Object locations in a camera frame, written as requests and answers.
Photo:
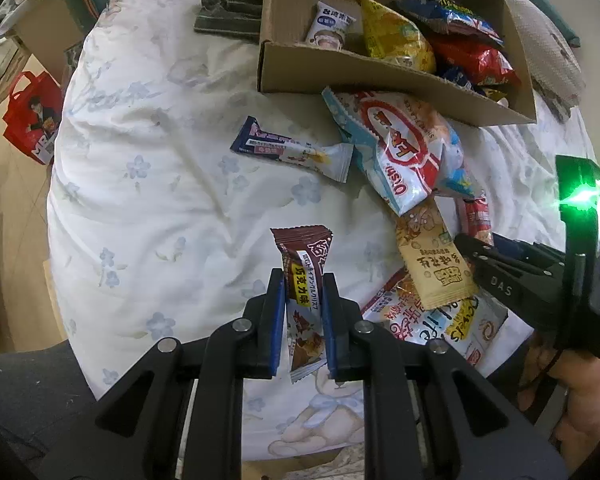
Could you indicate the large white printed snack bag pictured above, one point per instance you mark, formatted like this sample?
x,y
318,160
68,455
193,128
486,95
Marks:
x,y
445,327

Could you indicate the white red rice cake packet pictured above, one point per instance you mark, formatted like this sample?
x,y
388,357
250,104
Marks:
x,y
330,25

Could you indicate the checked grey quilt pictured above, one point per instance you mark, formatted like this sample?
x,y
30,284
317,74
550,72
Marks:
x,y
545,45

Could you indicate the large white red-circle snack bag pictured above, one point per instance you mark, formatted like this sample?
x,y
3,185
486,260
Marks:
x,y
405,145

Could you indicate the dark blue white snack packet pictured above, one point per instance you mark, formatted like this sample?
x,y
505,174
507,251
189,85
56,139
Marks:
x,y
285,147

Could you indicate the red sausage snack packet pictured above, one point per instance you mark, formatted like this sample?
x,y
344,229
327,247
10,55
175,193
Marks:
x,y
477,217

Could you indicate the yellow orange snack bag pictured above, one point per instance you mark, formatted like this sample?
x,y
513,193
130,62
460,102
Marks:
x,y
395,35

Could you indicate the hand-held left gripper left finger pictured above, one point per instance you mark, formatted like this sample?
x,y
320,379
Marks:
x,y
278,325

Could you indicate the person's grey trouser leg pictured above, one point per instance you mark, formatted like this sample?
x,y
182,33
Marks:
x,y
25,400

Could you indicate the striped dark cloth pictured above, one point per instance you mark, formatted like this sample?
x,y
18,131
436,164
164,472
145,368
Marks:
x,y
230,0

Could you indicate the brown chocolate wafer packet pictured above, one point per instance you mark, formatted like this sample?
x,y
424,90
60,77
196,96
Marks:
x,y
305,260

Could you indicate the cardboard box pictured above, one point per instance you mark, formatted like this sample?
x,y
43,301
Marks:
x,y
310,67

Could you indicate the beige peanut snack packet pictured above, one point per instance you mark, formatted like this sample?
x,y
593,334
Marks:
x,y
430,260

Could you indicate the person's right hand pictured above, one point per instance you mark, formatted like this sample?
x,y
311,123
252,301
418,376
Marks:
x,y
585,400

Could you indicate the blue flag-print chips bag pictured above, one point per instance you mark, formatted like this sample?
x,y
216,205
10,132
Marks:
x,y
455,17

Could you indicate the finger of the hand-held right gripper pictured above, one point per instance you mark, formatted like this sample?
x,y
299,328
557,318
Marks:
x,y
472,255
512,246

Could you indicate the red snack bag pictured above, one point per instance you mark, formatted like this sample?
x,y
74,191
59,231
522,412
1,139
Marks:
x,y
480,62

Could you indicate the red shopping bag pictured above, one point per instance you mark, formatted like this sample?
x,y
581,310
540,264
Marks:
x,y
32,115

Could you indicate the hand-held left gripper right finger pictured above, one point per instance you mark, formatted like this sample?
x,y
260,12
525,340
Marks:
x,y
328,330

